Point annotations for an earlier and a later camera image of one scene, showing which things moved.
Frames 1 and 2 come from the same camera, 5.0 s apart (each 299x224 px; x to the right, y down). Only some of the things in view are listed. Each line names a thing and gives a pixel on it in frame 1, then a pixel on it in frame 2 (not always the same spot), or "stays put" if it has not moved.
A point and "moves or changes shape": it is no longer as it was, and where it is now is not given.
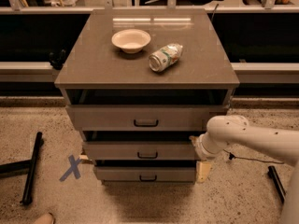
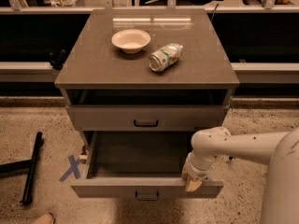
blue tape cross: x=73 y=168 stays put
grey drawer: x=139 y=150 moves or changes shape
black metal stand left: x=30 y=165 stays put
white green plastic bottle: x=165 y=57 stays put
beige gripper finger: x=203 y=169 to x=192 y=185
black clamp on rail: x=58 y=60 stays put
